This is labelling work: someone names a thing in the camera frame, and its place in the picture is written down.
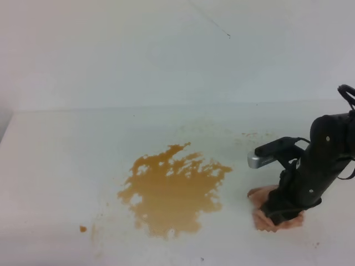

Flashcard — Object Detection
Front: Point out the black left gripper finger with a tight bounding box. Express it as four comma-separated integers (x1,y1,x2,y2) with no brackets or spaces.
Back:
270,211,290,225

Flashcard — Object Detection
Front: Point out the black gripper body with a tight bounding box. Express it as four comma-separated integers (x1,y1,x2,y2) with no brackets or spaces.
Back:
266,149,350,215

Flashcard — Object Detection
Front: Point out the pink rag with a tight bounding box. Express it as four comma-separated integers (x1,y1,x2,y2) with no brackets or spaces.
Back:
247,185,304,232

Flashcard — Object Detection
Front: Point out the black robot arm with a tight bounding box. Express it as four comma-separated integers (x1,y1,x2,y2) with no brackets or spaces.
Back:
261,112,354,226

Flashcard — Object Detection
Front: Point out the brown coffee stain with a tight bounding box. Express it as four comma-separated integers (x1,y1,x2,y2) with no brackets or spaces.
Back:
117,142,232,240

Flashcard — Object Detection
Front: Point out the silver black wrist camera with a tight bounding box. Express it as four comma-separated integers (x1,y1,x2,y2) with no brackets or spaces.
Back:
247,137,304,169

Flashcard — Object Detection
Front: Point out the black camera cable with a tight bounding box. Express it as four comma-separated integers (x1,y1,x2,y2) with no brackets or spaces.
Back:
337,84,355,111

